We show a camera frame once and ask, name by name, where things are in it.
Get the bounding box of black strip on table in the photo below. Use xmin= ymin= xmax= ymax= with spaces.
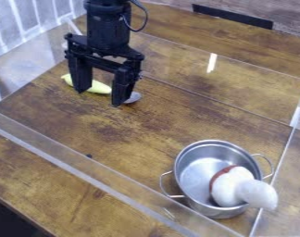
xmin=191 ymin=4 xmax=274 ymax=30

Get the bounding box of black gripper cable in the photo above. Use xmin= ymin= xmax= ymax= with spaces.
xmin=119 ymin=0 xmax=150 ymax=33

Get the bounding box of clear acrylic barrier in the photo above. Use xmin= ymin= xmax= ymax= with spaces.
xmin=248 ymin=101 xmax=300 ymax=237
xmin=0 ymin=114 xmax=242 ymax=237

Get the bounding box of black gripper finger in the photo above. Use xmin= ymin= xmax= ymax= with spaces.
xmin=111 ymin=66 xmax=140 ymax=106
xmin=65 ymin=53 xmax=92 ymax=93

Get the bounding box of silver metal pot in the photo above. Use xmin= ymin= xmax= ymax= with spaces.
xmin=159 ymin=140 xmax=278 ymax=219

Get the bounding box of clear acrylic right barrier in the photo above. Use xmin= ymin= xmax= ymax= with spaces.
xmin=248 ymin=101 xmax=300 ymax=237

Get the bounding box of white plush mushroom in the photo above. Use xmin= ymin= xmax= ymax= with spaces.
xmin=208 ymin=165 xmax=279 ymax=210

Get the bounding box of clear acrylic front barrier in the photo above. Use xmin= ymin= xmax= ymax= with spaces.
xmin=0 ymin=114 xmax=242 ymax=237

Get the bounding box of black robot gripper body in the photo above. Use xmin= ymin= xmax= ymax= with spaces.
xmin=64 ymin=0 xmax=144 ymax=71

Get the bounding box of clear acrylic corner bracket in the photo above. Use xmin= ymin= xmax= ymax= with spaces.
xmin=60 ymin=19 xmax=81 ymax=50

